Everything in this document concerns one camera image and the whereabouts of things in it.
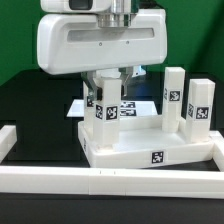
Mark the fiducial marker sheet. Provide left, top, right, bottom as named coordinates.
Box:
left=67, top=100, right=157, bottom=117

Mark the white desk top panel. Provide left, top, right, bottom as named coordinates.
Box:
left=78, top=115, right=214, bottom=168

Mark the white U-shaped obstacle fence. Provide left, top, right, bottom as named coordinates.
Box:
left=0, top=125, right=224, bottom=199

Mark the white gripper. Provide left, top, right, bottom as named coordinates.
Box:
left=37, top=9, right=167, bottom=101

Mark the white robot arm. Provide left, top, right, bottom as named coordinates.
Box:
left=37, top=0, right=167, bottom=100

